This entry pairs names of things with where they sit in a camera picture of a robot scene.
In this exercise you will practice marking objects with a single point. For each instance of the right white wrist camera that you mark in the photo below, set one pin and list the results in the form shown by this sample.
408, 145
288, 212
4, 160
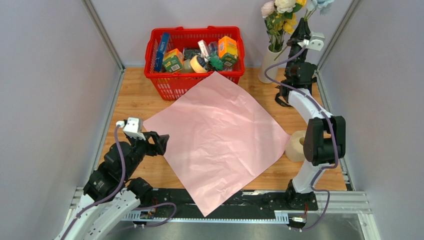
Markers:
316, 42

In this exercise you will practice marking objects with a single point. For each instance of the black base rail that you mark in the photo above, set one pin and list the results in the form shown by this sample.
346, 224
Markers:
243, 205

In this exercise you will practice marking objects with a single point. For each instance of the green plastic item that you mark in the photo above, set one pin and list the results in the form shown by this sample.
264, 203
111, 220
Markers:
216, 63

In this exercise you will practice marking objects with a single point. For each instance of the black printed ribbon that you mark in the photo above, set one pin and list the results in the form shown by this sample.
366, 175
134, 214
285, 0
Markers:
282, 97

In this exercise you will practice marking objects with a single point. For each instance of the beige cylindrical vase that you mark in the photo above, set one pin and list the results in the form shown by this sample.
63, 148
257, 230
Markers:
270, 58

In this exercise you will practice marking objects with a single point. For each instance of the blue box in basket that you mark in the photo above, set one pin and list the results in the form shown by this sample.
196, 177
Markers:
161, 50

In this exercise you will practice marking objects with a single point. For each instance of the purple pink wrapping paper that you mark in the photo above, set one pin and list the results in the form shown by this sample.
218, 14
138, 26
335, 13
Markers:
220, 139

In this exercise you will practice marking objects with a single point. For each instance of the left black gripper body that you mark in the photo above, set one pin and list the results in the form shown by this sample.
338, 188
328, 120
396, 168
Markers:
140, 148

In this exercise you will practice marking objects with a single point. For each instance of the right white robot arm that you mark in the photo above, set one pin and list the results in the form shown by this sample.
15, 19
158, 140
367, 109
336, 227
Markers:
325, 136

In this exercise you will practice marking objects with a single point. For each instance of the blue flower stem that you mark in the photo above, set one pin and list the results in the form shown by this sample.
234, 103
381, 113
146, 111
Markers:
312, 6

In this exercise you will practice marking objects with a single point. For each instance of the yellow flower stem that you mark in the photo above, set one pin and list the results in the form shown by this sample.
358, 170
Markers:
285, 19

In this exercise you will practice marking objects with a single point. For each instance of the masking tape roll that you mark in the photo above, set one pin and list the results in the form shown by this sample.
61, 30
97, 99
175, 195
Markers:
198, 64

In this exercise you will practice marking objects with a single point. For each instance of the pink white flower stem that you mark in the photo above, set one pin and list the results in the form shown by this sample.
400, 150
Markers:
270, 20

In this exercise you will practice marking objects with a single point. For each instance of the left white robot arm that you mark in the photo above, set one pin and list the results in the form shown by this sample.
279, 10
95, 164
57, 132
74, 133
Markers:
110, 193

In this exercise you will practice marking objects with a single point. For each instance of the white packet in basket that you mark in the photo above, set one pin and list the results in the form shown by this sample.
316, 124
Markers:
204, 49

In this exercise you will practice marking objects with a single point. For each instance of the green yellow box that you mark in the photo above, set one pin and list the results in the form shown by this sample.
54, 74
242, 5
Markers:
173, 61

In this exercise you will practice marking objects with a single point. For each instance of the orange green box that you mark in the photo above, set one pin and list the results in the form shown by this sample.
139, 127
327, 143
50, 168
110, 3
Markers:
228, 51

